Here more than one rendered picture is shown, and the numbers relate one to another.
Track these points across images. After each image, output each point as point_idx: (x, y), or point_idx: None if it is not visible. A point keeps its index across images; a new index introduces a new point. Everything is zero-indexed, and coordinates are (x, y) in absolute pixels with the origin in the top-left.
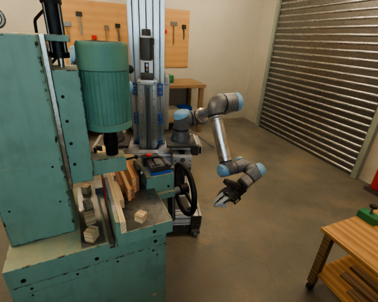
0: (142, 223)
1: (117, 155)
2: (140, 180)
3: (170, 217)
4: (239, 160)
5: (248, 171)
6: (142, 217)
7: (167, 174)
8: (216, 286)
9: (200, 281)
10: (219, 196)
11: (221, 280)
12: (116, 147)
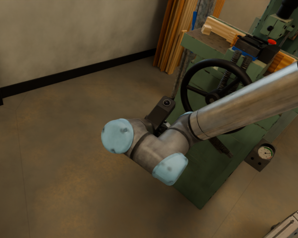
0: (201, 29)
1: (275, 15)
2: None
3: (187, 33)
4: (173, 140)
5: (141, 123)
6: (203, 24)
7: (232, 46)
8: (117, 222)
9: (136, 221)
10: (167, 124)
11: (111, 233)
12: (281, 5)
